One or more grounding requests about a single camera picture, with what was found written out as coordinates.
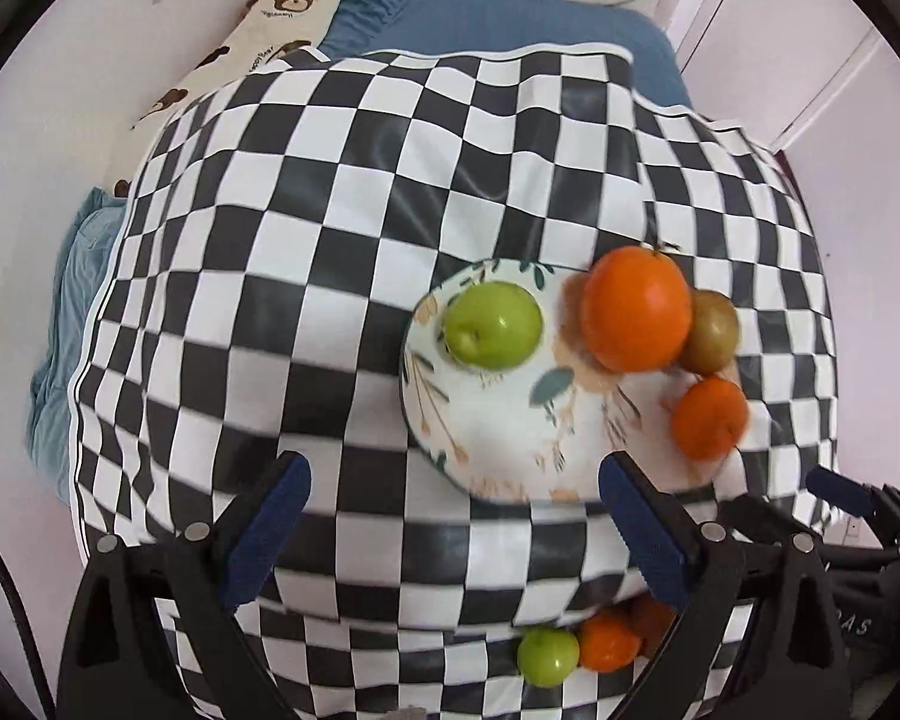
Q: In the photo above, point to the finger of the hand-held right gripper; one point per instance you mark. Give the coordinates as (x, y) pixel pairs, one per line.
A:
(757, 517)
(840, 493)

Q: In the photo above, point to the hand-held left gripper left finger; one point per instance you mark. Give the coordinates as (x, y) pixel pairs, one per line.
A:
(270, 532)

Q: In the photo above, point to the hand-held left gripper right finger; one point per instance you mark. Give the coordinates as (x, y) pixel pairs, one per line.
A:
(645, 532)

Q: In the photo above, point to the dark reddish orange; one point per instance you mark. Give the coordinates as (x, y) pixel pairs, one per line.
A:
(654, 622)

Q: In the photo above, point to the small orange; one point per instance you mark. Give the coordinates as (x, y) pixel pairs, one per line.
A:
(709, 420)

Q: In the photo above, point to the medium orange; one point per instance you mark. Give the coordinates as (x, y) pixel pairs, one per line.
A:
(607, 641)

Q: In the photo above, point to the small green apple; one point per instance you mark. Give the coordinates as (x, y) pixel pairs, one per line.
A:
(547, 658)

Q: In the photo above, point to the floral ceramic plate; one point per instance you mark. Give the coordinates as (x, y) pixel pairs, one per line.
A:
(510, 427)

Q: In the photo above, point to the brownish green kiwi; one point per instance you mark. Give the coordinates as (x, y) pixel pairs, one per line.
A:
(716, 334)

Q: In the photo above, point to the large orange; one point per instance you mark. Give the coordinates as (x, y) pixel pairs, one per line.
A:
(636, 311)

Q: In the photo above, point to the large green apple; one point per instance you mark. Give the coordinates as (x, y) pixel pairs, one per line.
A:
(495, 326)

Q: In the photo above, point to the black white checkered tablecloth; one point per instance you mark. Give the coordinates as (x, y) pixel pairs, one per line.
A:
(307, 240)

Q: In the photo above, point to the white door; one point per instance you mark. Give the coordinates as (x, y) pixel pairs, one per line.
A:
(810, 37)

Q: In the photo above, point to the bear print pillow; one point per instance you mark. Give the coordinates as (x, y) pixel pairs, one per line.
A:
(270, 15)

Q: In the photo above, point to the blue bed sheet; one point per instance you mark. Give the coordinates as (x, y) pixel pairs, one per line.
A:
(495, 15)

